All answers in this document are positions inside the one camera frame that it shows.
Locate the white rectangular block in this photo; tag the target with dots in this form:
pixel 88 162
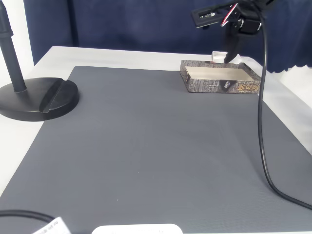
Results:
pixel 218 56

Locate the grey desk mat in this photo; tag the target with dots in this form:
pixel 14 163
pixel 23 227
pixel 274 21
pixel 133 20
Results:
pixel 146 146

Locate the white flat device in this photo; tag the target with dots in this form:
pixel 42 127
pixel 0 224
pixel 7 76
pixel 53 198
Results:
pixel 136 229

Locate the black round stand base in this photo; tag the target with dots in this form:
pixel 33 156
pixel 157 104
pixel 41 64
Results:
pixel 36 100

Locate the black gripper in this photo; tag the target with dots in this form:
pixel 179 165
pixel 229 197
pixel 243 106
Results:
pixel 232 36

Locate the stone-patterned open cardboard box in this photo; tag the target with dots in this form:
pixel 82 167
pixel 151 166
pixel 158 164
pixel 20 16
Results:
pixel 212 85

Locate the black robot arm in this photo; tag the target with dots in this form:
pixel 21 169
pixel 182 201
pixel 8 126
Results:
pixel 265 4

